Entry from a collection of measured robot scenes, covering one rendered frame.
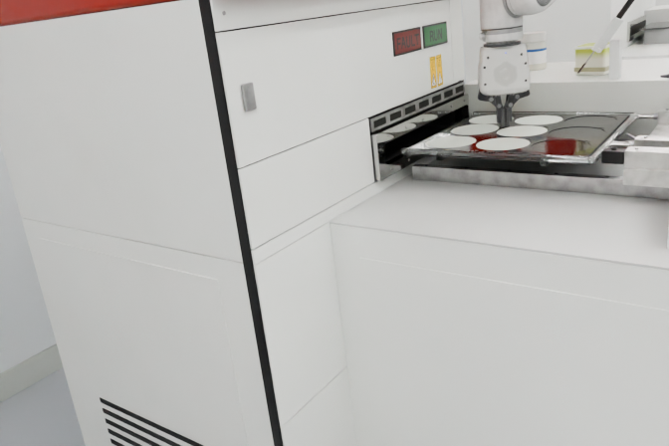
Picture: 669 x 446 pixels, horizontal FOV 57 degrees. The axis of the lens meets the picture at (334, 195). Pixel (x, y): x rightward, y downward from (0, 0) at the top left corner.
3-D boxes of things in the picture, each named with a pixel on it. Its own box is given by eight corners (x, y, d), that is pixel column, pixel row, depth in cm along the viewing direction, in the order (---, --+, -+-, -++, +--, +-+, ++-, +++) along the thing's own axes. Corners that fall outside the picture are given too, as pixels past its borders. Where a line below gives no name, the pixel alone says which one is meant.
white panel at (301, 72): (243, 263, 97) (197, -3, 85) (458, 139, 159) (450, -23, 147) (257, 266, 95) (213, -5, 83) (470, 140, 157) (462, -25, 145)
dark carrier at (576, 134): (407, 150, 123) (407, 147, 123) (475, 115, 149) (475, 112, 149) (587, 159, 103) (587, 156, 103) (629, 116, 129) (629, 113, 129)
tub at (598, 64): (572, 76, 146) (572, 46, 144) (585, 71, 151) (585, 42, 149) (605, 76, 141) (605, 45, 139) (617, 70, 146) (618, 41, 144)
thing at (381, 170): (373, 180, 122) (369, 133, 120) (464, 130, 156) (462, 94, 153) (381, 181, 121) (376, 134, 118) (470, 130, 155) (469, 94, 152)
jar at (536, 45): (515, 71, 164) (514, 35, 161) (524, 67, 169) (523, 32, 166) (542, 71, 160) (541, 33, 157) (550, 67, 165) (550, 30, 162)
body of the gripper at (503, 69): (479, 42, 123) (481, 98, 126) (532, 36, 122) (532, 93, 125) (474, 39, 130) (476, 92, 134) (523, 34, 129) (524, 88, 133)
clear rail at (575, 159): (399, 155, 123) (398, 148, 122) (402, 153, 124) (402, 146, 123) (595, 165, 101) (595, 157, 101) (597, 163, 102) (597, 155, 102)
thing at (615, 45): (590, 80, 137) (590, 18, 133) (594, 77, 140) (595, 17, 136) (619, 80, 133) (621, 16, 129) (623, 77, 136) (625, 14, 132)
